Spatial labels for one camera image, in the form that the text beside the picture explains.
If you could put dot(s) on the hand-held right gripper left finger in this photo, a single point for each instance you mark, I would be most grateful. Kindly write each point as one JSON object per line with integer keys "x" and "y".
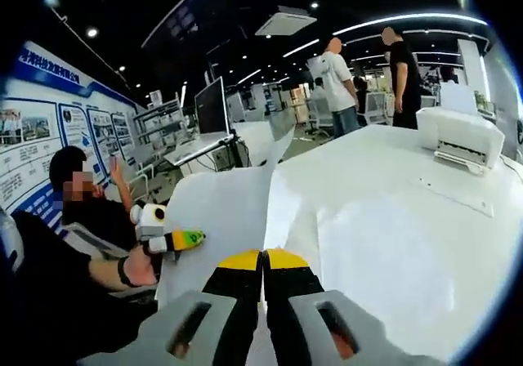
{"x": 196, "y": 325}

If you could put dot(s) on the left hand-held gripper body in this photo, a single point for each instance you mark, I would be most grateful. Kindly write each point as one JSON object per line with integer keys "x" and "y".
{"x": 149, "y": 223}

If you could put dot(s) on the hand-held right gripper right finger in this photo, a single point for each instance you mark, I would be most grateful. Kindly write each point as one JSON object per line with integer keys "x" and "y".
{"x": 327, "y": 329}

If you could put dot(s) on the white printing paper sheet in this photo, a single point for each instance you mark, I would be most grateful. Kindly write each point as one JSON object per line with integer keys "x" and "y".
{"x": 220, "y": 206}

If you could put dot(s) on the person's left hand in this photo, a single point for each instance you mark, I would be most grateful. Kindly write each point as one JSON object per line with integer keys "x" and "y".
{"x": 141, "y": 268}

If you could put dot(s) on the black wristband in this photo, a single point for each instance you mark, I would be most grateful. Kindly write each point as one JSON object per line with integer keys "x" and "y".
{"x": 123, "y": 272}

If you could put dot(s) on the black laptop stand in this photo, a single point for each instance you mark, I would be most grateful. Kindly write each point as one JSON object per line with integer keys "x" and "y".
{"x": 231, "y": 153}

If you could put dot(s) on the grey metal shelf rack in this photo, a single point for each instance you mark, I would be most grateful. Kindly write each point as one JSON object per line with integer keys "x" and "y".
{"x": 159, "y": 125}

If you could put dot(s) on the computer monitor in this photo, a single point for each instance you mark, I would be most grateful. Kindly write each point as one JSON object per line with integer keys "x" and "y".
{"x": 210, "y": 106}

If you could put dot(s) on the white worn device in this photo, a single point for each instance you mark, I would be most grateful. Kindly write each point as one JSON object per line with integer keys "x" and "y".
{"x": 10, "y": 239}

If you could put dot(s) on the white table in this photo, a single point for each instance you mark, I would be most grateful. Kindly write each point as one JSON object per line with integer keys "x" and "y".
{"x": 388, "y": 153}

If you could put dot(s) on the flat white panel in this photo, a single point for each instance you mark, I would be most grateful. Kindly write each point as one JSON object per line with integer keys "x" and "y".
{"x": 457, "y": 196}

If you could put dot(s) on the hanging ceiling screen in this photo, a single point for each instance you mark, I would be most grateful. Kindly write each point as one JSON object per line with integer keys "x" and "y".
{"x": 181, "y": 20}

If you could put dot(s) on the white office chair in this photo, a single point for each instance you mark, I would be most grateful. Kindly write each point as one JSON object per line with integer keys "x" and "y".
{"x": 376, "y": 108}

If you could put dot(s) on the white printer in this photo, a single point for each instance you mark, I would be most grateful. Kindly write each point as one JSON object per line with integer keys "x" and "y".
{"x": 457, "y": 137}

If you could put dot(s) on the ceiling air conditioner unit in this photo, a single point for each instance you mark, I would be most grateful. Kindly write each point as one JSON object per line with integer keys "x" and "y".
{"x": 286, "y": 22}

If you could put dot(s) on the potted green plant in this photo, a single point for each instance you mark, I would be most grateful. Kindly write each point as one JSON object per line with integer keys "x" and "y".
{"x": 482, "y": 100}

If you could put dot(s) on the blue white wall poster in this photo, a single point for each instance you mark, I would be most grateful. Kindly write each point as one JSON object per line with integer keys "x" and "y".
{"x": 37, "y": 137}

